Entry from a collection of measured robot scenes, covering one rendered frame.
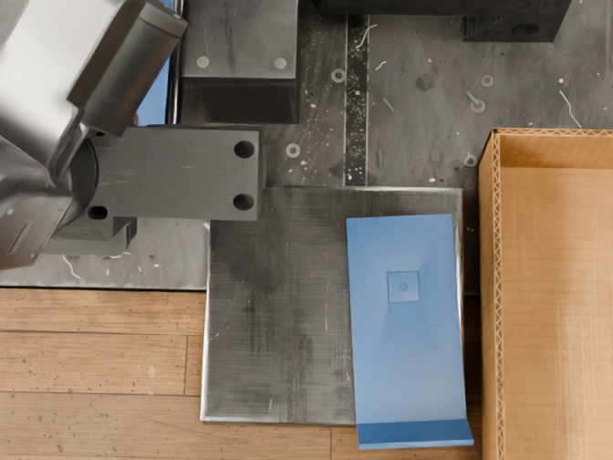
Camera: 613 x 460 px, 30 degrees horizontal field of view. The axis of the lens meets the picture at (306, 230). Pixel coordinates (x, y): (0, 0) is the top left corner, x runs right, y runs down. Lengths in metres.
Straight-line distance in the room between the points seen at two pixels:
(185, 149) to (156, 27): 0.08
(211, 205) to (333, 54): 0.30
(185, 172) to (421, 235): 0.26
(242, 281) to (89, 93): 0.30
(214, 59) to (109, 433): 0.25
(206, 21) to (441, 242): 0.21
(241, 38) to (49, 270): 0.21
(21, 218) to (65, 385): 0.35
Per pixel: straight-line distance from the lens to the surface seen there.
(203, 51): 0.74
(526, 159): 0.79
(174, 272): 0.78
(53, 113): 0.47
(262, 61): 0.73
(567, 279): 0.79
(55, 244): 0.61
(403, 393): 0.74
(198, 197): 0.55
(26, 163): 0.44
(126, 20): 0.48
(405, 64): 0.83
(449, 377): 0.74
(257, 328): 0.75
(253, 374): 0.75
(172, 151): 0.54
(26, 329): 0.80
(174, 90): 0.73
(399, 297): 0.75
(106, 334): 0.78
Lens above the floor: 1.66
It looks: 75 degrees down
